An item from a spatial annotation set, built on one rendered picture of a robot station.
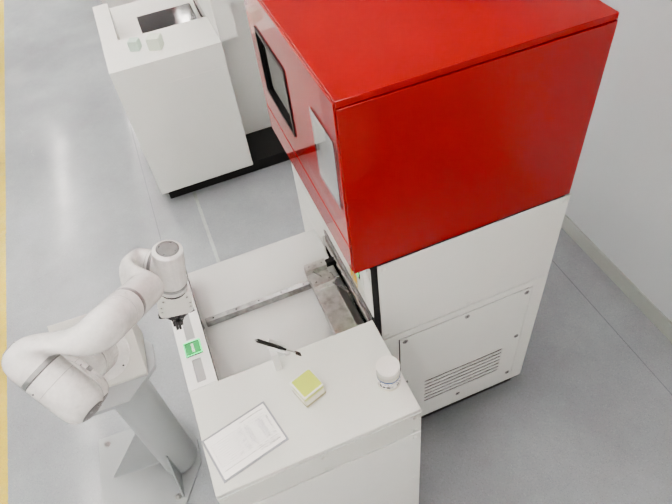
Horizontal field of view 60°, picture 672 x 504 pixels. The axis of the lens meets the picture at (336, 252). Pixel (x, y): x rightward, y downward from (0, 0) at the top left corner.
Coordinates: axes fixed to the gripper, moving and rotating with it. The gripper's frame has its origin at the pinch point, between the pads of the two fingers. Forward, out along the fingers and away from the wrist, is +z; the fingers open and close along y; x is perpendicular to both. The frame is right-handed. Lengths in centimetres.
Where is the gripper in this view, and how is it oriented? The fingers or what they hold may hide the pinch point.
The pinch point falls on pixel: (177, 322)
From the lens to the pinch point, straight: 185.9
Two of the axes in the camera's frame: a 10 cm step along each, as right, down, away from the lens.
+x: 3.7, 6.7, -6.4
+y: -9.2, 1.9, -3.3
